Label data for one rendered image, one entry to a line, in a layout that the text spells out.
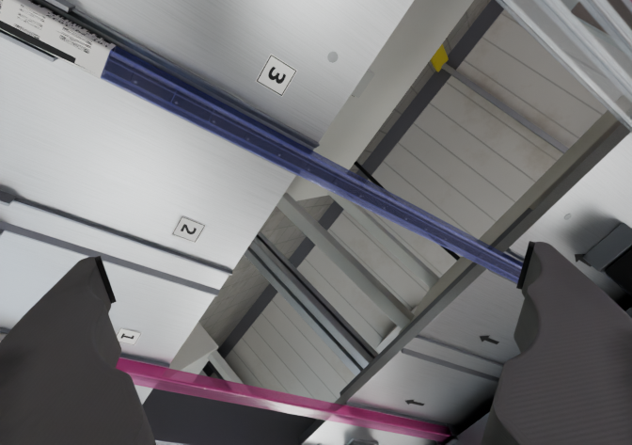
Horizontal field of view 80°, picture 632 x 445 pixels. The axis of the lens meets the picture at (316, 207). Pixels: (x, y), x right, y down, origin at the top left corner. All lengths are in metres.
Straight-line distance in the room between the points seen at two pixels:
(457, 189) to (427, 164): 0.32
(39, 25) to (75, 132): 0.05
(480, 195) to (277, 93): 3.07
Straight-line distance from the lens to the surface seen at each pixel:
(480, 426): 0.51
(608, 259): 0.38
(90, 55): 0.20
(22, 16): 0.21
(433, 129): 3.31
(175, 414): 0.44
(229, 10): 0.20
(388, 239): 1.04
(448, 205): 3.27
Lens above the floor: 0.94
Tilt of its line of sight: 17 degrees down
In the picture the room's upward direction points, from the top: 134 degrees clockwise
